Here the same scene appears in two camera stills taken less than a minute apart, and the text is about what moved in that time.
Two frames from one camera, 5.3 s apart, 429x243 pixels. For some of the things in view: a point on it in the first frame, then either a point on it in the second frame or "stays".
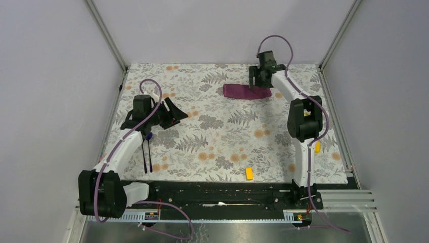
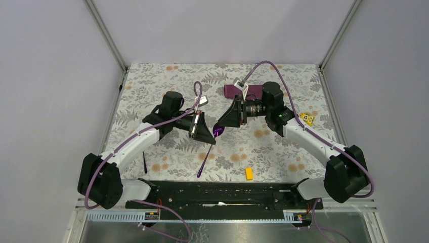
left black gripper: (174, 115) to (200, 131)
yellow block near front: (249, 171) stays
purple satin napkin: (244, 91) stays
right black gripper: (253, 72) to (234, 116)
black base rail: (270, 196) stays
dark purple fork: (144, 163) stays
